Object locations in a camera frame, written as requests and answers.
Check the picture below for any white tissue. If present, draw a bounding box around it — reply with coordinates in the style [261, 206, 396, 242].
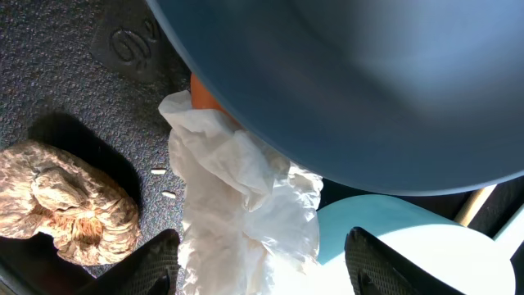
[159, 91, 323, 295]

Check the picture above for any dark blue plate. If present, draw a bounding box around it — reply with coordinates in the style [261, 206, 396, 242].
[148, 0, 523, 196]

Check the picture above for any wooden chopstick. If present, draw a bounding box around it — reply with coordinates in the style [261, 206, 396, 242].
[454, 184, 497, 227]

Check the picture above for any white plastic knife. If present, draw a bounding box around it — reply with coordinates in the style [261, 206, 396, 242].
[493, 205, 524, 259]

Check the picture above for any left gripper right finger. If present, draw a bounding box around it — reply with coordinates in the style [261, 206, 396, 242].
[345, 227, 462, 295]

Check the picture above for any orange carrot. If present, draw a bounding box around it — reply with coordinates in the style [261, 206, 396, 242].
[190, 73, 240, 126]

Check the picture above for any light blue rice bowl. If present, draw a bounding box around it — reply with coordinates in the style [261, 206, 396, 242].
[278, 193, 517, 295]

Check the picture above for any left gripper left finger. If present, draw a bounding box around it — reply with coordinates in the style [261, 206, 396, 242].
[78, 229, 180, 295]

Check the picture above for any dried brown mushroom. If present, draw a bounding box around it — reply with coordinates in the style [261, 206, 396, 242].
[1, 140, 140, 266]

